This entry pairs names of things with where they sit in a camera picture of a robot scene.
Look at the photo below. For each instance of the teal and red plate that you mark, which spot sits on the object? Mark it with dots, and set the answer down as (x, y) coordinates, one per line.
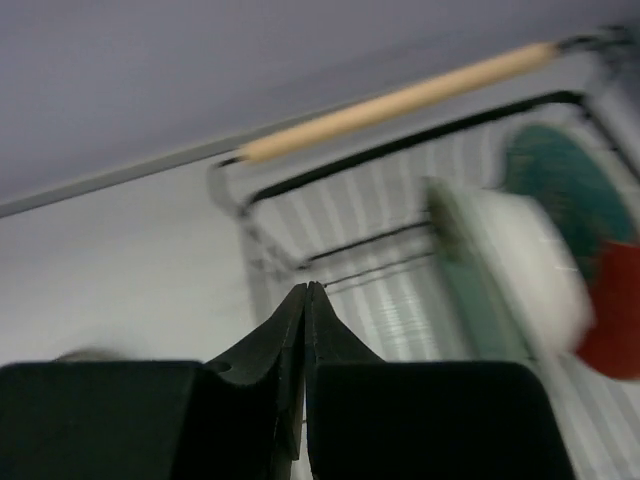
(593, 199)

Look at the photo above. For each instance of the mint green flower plate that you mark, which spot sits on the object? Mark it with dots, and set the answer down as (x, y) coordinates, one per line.
(487, 311)

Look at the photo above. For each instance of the white deep bowl plate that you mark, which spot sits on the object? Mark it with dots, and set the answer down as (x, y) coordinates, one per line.
(534, 266)

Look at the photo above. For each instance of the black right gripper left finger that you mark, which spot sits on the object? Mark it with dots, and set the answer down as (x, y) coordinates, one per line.
(238, 416)

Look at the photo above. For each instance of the black wire dish rack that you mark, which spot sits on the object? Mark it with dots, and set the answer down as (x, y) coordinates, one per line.
(358, 224)

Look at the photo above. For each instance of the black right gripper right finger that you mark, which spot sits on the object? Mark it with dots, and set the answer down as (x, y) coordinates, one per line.
(372, 419)

